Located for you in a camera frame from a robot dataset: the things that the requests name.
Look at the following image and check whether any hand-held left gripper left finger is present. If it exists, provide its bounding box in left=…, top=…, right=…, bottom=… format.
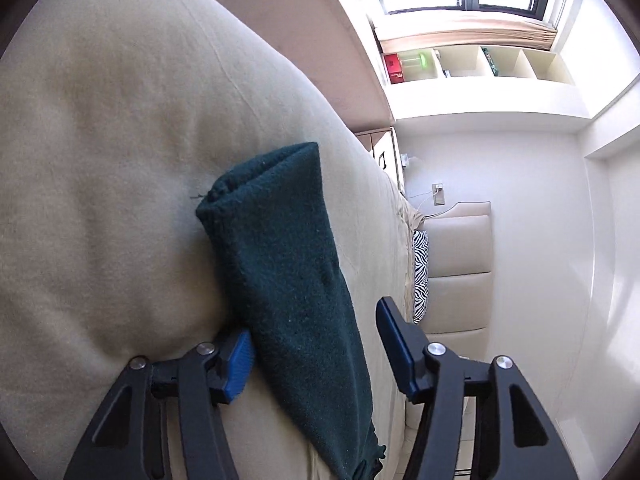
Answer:
left=62, top=330, right=256, bottom=480

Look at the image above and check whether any dark green knit sweater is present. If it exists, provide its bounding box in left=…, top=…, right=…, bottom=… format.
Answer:
left=195, top=142, right=387, bottom=480

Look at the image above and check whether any beige window blind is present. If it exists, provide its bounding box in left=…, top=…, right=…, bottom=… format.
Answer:
left=375, top=12, right=558, bottom=53

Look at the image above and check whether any zebra striped pillow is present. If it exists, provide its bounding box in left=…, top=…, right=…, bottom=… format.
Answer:
left=411, top=230, right=430, bottom=325

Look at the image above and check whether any light wooden bedside cabinet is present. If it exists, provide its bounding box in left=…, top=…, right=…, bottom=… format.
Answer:
left=355, top=127, right=406, bottom=191

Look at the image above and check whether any cream padded headboard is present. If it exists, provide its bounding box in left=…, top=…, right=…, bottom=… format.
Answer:
left=422, top=201, right=493, bottom=361

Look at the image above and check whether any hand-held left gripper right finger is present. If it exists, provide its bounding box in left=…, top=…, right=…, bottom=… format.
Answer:
left=376, top=296, right=581, bottom=480

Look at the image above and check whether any red box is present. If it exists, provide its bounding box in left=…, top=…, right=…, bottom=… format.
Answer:
left=384, top=53, right=406, bottom=83

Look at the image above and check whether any bed with beige sheet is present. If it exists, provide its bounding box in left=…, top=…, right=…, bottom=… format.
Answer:
left=0, top=0, right=426, bottom=480

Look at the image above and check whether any green patterned book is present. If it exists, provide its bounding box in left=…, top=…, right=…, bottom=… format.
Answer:
left=481, top=46, right=501, bottom=77

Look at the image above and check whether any white wall shelf unit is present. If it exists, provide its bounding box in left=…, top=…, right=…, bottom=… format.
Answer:
left=380, top=42, right=591, bottom=121

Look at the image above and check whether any white charger with cable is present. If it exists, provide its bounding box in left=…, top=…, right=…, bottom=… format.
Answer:
left=400, top=152, right=441, bottom=211

